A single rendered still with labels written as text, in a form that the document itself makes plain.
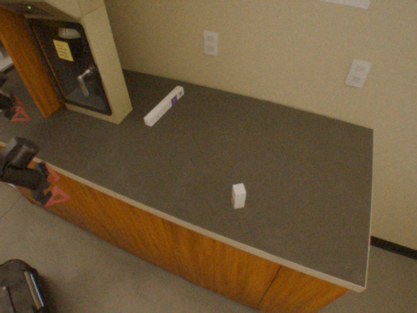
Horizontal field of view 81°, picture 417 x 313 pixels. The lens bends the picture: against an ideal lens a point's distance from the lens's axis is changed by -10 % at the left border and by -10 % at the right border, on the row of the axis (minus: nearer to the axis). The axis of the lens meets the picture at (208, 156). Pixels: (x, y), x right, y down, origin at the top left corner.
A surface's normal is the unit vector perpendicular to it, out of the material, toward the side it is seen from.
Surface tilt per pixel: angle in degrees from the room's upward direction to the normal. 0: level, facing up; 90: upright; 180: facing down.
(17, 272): 0
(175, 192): 0
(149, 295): 0
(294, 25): 90
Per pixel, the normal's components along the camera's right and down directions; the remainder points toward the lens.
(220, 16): -0.40, 0.69
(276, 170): -0.01, -0.66
